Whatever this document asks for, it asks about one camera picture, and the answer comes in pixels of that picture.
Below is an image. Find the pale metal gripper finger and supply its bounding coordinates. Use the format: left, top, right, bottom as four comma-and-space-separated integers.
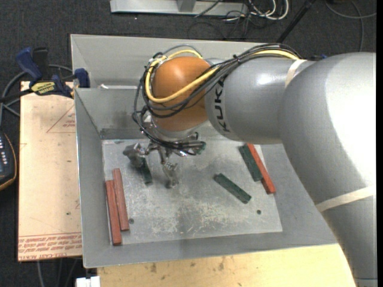
122, 143, 146, 169
162, 161, 181, 190

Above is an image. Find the dark green flat block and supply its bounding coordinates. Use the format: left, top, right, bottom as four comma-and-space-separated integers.
140, 157, 154, 185
238, 143, 265, 183
213, 172, 253, 204

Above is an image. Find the grey metal bin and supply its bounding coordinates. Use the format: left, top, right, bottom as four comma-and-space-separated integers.
70, 33, 339, 269

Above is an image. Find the red-brown flat block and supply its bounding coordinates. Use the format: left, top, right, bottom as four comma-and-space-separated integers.
111, 167, 130, 232
104, 179, 123, 246
247, 142, 277, 195

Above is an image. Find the brown cardboard board, red print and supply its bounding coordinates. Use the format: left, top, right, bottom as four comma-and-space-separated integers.
17, 81, 83, 262

